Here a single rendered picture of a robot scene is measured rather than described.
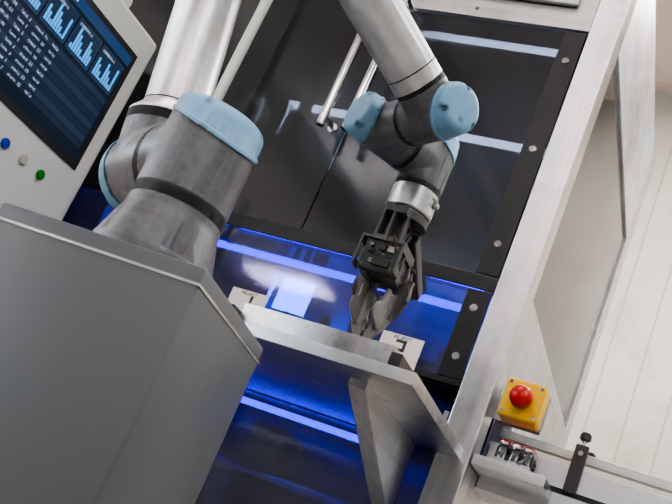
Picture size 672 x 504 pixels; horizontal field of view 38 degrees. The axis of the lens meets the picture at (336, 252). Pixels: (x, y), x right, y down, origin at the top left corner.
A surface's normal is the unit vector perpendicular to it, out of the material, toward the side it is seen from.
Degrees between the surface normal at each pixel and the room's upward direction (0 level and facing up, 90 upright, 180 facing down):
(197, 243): 73
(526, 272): 90
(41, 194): 90
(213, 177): 90
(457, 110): 90
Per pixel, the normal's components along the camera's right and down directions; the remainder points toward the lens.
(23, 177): 0.87, 0.20
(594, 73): -0.28, -0.44
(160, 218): 0.25, -0.54
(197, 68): 0.46, -0.11
